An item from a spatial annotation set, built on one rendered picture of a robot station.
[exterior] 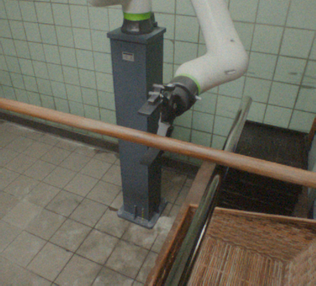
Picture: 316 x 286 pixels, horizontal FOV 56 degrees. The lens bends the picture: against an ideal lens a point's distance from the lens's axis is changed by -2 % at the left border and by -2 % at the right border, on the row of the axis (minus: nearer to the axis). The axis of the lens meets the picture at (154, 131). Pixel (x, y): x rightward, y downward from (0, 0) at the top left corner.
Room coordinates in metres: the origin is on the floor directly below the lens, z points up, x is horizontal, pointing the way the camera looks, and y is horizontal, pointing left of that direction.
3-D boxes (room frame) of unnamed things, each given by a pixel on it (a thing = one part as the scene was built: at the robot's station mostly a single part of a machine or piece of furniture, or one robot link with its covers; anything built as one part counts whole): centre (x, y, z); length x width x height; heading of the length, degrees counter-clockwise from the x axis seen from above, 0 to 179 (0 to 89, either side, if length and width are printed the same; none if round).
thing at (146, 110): (0.57, 0.01, 1.26); 0.07 x 0.03 x 0.01; 157
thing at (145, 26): (1.44, 0.05, 1.23); 0.26 x 0.15 x 0.06; 154
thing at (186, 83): (0.76, -0.08, 1.19); 0.12 x 0.06 x 0.09; 67
